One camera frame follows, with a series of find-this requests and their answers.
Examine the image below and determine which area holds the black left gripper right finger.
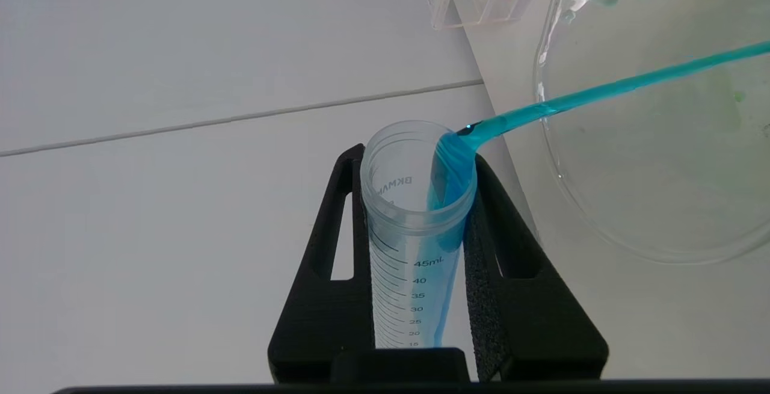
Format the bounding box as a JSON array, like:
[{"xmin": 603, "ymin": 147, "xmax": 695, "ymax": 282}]
[{"xmin": 462, "ymin": 152, "xmax": 609, "ymax": 381}]

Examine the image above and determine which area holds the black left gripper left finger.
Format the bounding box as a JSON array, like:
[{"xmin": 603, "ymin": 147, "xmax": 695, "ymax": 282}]
[{"xmin": 268, "ymin": 143, "xmax": 377, "ymax": 383}]

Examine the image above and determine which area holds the clear glass beaker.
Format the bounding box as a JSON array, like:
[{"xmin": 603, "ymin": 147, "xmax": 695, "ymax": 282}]
[{"xmin": 532, "ymin": 0, "xmax": 770, "ymax": 265}]

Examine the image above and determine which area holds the test tube with blue pigment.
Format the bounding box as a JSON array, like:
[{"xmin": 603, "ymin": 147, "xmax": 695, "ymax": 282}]
[{"xmin": 360, "ymin": 120, "xmax": 479, "ymax": 350}]

